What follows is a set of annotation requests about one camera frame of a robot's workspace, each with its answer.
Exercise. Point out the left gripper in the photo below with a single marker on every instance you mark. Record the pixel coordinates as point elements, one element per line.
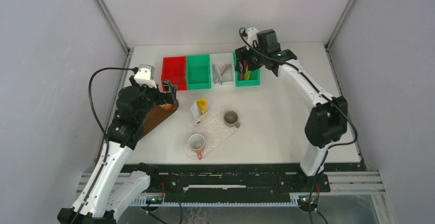
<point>165,98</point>

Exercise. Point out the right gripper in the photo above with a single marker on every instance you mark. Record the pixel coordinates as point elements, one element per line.
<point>241,54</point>

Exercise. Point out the grey ceramic mug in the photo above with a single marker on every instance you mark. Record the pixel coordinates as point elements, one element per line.
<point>231,119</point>

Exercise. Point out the green yellow toothpaste tube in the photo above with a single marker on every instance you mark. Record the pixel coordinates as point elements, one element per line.
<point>247,75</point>

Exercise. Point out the beige cup orange handle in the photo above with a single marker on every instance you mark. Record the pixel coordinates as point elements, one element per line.
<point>167,106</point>

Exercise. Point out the white toothpaste tube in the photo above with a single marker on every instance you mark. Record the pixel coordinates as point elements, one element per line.
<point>196,116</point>

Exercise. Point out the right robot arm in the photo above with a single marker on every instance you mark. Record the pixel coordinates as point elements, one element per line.
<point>327,120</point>

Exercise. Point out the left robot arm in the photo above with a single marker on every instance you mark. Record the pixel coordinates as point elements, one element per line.
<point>98,203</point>

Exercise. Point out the pink toothbrush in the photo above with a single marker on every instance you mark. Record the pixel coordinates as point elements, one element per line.
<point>220,73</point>

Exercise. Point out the green bin with toothpaste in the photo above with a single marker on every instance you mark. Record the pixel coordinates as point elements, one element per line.
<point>255,79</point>

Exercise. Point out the brown wooden oval tray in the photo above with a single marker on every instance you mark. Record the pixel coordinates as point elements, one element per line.
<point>156,116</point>

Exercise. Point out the clear textured oval tray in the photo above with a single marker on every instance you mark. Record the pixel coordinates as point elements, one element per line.
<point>215,132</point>

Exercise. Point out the white translucent bin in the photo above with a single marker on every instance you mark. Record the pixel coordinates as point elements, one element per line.
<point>219,59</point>

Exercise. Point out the red plastic bin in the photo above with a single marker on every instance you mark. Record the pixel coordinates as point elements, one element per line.
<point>174,70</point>

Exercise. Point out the green bin with cups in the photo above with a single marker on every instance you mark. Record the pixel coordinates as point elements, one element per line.
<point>198,72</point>

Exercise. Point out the left circuit board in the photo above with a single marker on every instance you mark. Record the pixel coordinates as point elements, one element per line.
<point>154,200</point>

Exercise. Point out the circuit board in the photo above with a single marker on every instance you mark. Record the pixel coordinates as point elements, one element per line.
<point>154,200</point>
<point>307,205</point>

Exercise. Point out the right circuit board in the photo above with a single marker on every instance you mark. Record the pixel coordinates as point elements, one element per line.
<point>307,205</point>

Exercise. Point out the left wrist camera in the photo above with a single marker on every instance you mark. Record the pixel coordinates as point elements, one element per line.
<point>145,76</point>

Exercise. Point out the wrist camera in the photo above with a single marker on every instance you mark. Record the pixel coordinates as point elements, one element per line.
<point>145,76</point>
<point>251,37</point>

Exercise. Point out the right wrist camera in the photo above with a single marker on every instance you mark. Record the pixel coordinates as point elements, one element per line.
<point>251,37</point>

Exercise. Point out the black front rail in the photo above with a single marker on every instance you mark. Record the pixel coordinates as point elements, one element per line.
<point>230,183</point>

